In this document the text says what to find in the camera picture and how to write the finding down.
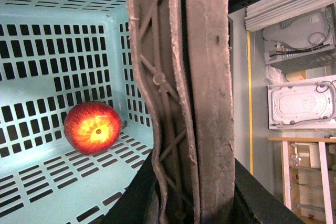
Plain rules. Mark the brown basket handle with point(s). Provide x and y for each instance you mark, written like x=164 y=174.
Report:
x=207 y=30
x=157 y=56

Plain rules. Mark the white appliance back upper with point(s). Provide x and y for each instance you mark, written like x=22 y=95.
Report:
x=303 y=42

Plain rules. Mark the white wooden table frame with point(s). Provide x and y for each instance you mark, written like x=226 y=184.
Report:
x=308 y=172

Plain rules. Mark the red yellow apple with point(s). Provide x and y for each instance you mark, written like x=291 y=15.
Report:
x=92 y=127

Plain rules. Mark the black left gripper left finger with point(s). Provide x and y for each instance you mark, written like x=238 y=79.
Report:
x=140 y=202

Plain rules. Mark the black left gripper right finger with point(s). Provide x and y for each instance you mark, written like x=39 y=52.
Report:
x=254 y=204

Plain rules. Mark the white appliance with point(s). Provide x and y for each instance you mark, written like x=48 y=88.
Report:
x=303 y=42
x=302 y=105

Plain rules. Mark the light blue plastic basket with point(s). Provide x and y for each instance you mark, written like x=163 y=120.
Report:
x=56 y=54

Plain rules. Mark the yellow vertical pole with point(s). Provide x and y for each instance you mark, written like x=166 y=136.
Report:
x=250 y=97

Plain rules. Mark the brown front basket handle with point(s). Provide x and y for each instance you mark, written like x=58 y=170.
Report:
x=157 y=56

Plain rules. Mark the white appliance back lower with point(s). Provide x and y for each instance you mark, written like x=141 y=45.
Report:
x=302 y=105

